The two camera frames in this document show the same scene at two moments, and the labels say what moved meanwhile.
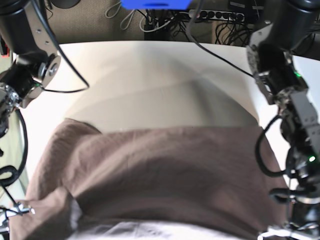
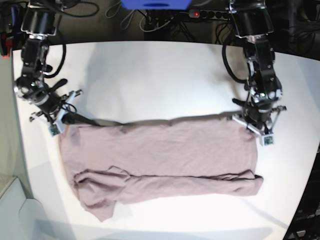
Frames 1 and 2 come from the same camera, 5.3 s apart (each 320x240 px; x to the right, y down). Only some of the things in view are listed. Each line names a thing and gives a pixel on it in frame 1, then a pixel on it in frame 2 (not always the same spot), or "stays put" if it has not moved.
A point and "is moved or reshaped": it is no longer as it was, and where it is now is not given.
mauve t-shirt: (221, 175) is moved or reshaped
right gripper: (304, 223) → (260, 119)
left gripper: (17, 209) → (53, 107)
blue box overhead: (155, 4) stays put
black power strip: (232, 16) stays put
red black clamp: (4, 49) stays put
